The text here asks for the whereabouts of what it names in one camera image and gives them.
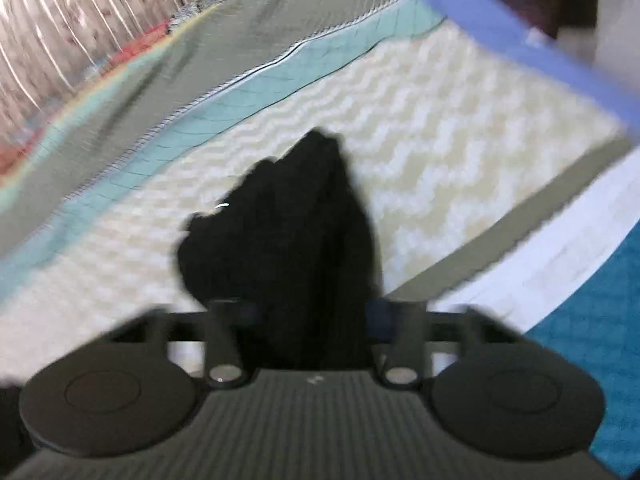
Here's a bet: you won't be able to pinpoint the periwinkle blue pillow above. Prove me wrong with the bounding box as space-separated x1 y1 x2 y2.
367 0 640 128

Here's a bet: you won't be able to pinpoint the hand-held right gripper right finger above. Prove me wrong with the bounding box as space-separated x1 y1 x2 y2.
364 298 523 391

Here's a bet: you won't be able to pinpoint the patterned striped bedsheet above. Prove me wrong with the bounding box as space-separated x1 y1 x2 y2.
0 0 640 478

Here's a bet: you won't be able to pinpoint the black pants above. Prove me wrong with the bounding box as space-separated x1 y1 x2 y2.
175 129 385 372

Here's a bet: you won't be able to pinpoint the red floral cloth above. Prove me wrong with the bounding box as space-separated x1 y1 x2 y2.
0 7 188 181

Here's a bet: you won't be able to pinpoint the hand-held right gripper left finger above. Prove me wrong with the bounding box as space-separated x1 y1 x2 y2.
109 299 261 391

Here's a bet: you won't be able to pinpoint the floral beige curtain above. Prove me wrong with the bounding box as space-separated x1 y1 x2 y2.
0 0 306 147

